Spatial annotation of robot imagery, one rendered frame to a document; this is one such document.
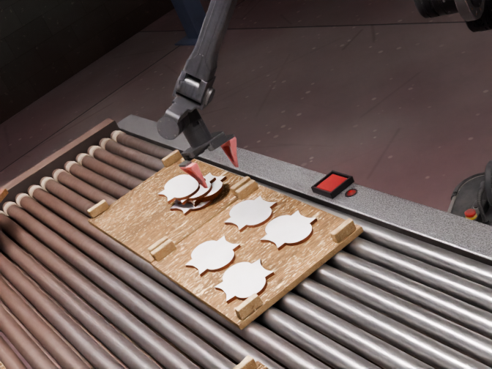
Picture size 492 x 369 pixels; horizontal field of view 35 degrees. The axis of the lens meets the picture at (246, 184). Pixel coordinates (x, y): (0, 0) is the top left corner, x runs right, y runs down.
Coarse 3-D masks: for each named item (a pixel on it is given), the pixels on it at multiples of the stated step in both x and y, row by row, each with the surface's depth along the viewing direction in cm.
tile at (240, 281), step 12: (240, 264) 174; (252, 264) 172; (228, 276) 172; (240, 276) 170; (252, 276) 168; (264, 276) 166; (216, 288) 170; (228, 288) 168; (240, 288) 166; (252, 288) 164; (264, 288) 164; (228, 300) 165
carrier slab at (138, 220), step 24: (168, 168) 233; (216, 168) 220; (144, 192) 226; (96, 216) 225; (120, 216) 219; (144, 216) 213; (168, 216) 208; (192, 216) 203; (120, 240) 207; (144, 240) 202
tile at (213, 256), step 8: (224, 240) 185; (200, 248) 186; (208, 248) 185; (216, 248) 183; (224, 248) 182; (232, 248) 180; (192, 256) 184; (200, 256) 183; (208, 256) 182; (216, 256) 180; (224, 256) 179; (232, 256) 178; (192, 264) 181; (200, 264) 180; (208, 264) 179; (216, 264) 177; (224, 264) 176; (200, 272) 177
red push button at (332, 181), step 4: (332, 176) 193; (336, 176) 193; (340, 176) 192; (324, 180) 193; (328, 180) 193; (332, 180) 192; (336, 180) 191; (340, 180) 190; (344, 180) 190; (320, 184) 192; (324, 184) 191; (328, 184) 191; (332, 184) 190; (336, 184) 189; (324, 188) 190; (328, 188) 189; (332, 188) 189
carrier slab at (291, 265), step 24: (264, 192) 199; (216, 216) 198; (312, 216) 181; (336, 216) 177; (192, 240) 193; (216, 240) 188; (240, 240) 184; (312, 240) 172; (168, 264) 187; (264, 264) 172; (288, 264) 168; (312, 264) 165; (192, 288) 175; (288, 288) 163; (216, 312) 166
